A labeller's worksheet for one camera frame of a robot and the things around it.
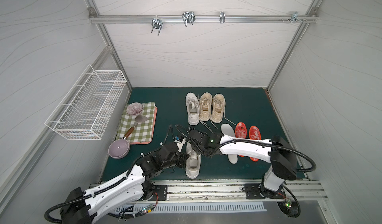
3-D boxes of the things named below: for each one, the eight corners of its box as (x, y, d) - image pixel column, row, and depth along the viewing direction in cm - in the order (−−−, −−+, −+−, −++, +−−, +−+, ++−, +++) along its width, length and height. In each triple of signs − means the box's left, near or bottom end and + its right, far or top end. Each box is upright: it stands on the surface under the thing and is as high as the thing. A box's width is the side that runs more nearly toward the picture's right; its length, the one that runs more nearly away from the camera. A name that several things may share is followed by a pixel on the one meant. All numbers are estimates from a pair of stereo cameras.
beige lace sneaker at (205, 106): (199, 121, 102) (199, 115, 97) (198, 96, 116) (199, 90, 112) (213, 121, 102) (214, 116, 97) (211, 96, 117) (211, 90, 112)
